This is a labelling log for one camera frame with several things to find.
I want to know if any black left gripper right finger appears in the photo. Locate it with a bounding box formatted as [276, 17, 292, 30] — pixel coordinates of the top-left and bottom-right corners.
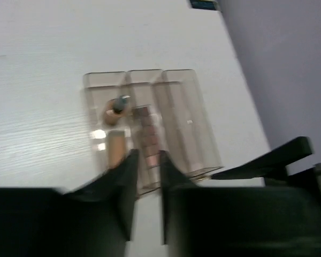
[160, 151, 321, 256]

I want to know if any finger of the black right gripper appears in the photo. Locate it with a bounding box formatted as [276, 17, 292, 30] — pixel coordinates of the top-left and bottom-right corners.
[211, 136, 313, 180]

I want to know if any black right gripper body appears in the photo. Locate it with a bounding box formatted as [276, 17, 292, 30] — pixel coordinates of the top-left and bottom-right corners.
[264, 163, 321, 203]

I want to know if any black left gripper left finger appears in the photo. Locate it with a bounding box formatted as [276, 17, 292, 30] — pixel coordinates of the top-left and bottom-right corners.
[0, 149, 139, 256]

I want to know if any square foundation bottle black pump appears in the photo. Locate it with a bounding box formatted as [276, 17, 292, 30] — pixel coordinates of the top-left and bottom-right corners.
[106, 130, 126, 169]

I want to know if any long clear eyeshadow palette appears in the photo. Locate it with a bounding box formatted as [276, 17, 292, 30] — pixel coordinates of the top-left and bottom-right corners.
[133, 105, 159, 190]

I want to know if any clear three-compartment organizer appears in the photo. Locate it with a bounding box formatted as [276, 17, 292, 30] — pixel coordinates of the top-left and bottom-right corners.
[83, 69, 223, 196]

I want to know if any blue right corner label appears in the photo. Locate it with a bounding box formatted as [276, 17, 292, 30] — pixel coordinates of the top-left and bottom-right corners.
[189, 0, 220, 11]

